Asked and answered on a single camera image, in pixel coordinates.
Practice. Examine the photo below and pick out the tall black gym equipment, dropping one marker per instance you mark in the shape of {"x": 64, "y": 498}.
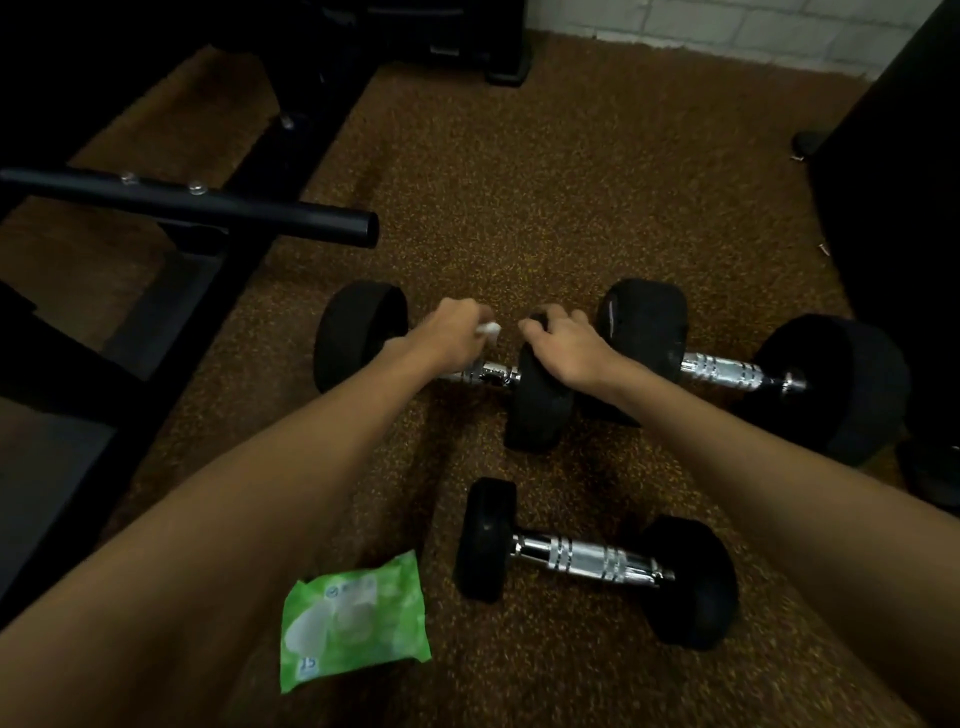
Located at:
{"x": 892, "y": 187}

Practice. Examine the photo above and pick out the person's right thumb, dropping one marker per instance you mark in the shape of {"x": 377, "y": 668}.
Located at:
{"x": 529, "y": 330}

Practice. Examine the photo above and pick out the white wet wipe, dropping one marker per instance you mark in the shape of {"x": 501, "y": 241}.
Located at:
{"x": 490, "y": 331}

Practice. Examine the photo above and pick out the person's left fingers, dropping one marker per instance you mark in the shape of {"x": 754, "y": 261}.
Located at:
{"x": 472, "y": 313}

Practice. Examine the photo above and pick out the black round weight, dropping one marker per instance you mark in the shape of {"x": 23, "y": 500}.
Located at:
{"x": 934, "y": 472}

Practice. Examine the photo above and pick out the person's right hand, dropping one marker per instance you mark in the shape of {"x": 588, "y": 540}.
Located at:
{"x": 574, "y": 349}

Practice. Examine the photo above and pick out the black weight bench frame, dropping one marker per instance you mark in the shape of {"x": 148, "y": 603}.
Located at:
{"x": 187, "y": 300}

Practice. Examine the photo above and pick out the green wet wipes packet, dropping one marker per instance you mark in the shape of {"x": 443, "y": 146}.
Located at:
{"x": 352, "y": 622}

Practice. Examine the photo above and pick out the black metal bar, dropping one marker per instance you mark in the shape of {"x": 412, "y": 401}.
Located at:
{"x": 225, "y": 206}

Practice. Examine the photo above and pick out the person's left hand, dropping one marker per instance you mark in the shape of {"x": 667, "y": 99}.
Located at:
{"x": 446, "y": 337}

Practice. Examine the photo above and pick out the person's right forearm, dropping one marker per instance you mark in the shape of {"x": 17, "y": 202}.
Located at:
{"x": 787, "y": 510}

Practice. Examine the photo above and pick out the person's left forearm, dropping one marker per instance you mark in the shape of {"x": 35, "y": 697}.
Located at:
{"x": 225, "y": 525}

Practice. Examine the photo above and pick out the black gym machine base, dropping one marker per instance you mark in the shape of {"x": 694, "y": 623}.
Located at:
{"x": 450, "y": 37}

